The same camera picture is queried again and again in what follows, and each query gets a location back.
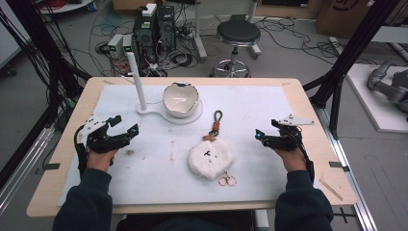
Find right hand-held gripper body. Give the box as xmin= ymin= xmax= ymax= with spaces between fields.
xmin=263 ymin=114 xmax=316 ymax=152

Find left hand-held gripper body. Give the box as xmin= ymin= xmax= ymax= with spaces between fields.
xmin=78 ymin=115 xmax=131 ymax=154

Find white plush keychain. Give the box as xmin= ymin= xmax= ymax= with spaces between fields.
xmin=187 ymin=110 xmax=239 ymax=188

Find person's left hand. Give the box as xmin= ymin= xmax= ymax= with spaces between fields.
xmin=87 ymin=148 xmax=119 ymax=173

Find person's right hand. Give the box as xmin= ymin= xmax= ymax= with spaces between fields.
xmin=273 ymin=148 xmax=308 ymax=173

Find white foam mat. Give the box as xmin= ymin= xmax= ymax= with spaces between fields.
xmin=57 ymin=84 xmax=321 ymax=207

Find white eggshell-shaped bowl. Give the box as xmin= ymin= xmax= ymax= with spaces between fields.
xmin=162 ymin=81 xmax=200 ymax=118

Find tan tape strip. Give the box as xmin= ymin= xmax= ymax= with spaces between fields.
xmin=319 ymin=178 xmax=344 ymax=202

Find white power supply unit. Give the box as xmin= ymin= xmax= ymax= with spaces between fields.
xmin=107 ymin=33 xmax=125 ymax=60
xmin=122 ymin=34 xmax=135 ymax=54

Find white table leg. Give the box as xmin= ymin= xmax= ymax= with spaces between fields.
xmin=191 ymin=0 xmax=209 ymax=63
xmin=247 ymin=0 xmax=263 ymax=61

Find white floor board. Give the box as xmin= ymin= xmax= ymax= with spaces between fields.
xmin=345 ymin=63 xmax=408 ymax=135

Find black computer tower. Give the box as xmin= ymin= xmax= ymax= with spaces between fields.
xmin=132 ymin=13 xmax=159 ymax=64
xmin=156 ymin=5 xmax=177 ymax=53

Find black round stool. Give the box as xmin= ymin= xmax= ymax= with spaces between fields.
xmin=209 ymin=19 xmax=263 ymax=79

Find person's lap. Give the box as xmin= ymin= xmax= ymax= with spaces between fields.
xmin=115 ymin=212 xmax=255 ymax=231

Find small white box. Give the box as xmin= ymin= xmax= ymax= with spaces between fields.
xmin=140 ymin=3 xmax=158 ymax=18

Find brown cardboard box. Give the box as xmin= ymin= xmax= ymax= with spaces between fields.
xmin=315 ymin=0 xmax=408 ymax=40

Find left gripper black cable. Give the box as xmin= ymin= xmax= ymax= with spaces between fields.
xmin=73 ymin=124 xmax=89 ymax=178

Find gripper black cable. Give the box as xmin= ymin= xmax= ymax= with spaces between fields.
xmin=73 ymin=124 xmax=89 ymax=178
xmin=296 ymin=139 xmax=316 ymax=185

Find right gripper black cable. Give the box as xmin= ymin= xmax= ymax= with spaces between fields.
xmin=296 ymin=139 xmax=316 ymax=185

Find white stand with post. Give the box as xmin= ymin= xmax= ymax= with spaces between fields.
xmin=125 ymin=51 xmax=204 ymax=126

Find aluminium rail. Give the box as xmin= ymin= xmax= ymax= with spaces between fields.
xmin=0 ymin=125 xmax=56 ymax=215
xmin=313 ymin=105 xmax=380 ymax=231

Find tangle of floor cables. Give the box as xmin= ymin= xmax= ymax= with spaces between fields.
xmin=89 ymin=9 xmax=200 ymax=78

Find black floor cable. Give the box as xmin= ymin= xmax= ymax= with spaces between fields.
xmin=256 ymin=16 xmax=379 ymax=65

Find black frame strut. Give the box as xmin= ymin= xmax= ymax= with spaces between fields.
xmin=302 ymin=0 xmax=399 ymax=140
xmin=5 ymin=0 xmax=92 ymax=129

